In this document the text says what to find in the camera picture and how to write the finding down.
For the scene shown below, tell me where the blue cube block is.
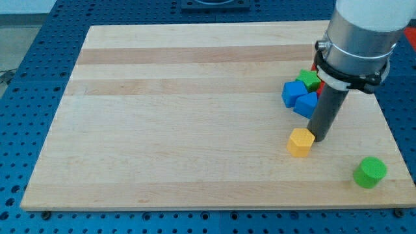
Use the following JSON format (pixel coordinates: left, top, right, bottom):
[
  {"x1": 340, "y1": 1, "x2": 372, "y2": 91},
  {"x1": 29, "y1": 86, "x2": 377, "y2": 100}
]
[{"x1": 281, "y1": 81, "x2": 308, "y2": 108}]

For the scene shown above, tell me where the wooden board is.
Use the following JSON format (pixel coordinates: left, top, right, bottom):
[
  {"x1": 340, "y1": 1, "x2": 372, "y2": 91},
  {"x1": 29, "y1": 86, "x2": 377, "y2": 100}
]
[{"x1": 20, "y1": 21, "x2": 415, "y2": 211}]

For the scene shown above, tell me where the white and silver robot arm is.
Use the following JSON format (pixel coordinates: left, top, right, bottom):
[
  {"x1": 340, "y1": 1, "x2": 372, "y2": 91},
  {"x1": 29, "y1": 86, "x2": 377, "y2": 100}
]
[{"x1": 307, "y1": 0, "x2": 415, "y2": 142}]

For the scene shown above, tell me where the green cylinder block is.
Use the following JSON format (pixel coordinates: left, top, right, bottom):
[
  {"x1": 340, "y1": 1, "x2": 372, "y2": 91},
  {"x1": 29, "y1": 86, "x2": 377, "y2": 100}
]
[{"x1": 353, "y1": 157, "x2": 387, "y2": 189}]

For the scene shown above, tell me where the red block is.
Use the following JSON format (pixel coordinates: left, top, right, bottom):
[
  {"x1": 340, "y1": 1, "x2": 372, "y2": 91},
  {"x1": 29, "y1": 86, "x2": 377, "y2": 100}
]
[{"x1": 311, "y1": 63, "x2": 325, "y2": 98}]

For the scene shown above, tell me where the yellow hexagon block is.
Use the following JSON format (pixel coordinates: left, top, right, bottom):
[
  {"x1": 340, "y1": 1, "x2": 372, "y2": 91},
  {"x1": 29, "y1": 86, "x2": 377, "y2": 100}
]
[{"x1": 286, "y1": 128, "x2": 315, "y2": 157}]

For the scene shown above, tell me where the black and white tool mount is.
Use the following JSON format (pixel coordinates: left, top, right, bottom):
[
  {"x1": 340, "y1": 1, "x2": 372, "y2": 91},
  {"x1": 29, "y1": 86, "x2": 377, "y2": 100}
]
[{"x1": 314, "y1": 39, "x2": 390, "y2": 94}]

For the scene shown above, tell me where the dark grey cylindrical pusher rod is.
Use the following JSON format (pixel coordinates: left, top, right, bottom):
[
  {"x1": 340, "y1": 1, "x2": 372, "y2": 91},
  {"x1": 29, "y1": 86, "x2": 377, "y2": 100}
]
[{"x1": 307, "y1": 84, "x2": 348, "y2": 142}]

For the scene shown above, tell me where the blue pentagon block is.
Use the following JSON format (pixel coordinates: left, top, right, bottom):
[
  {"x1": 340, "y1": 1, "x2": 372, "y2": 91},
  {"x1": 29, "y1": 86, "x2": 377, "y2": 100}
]
[{"x1": 293, "y1": 92, "x2": 318, "y2": 119}]

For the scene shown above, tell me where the green star block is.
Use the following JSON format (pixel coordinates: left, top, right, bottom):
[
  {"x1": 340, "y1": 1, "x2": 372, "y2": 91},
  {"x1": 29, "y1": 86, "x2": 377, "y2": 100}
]
[{"x1": 295, "y1": 70, "x2": 321, "y2": 92}]

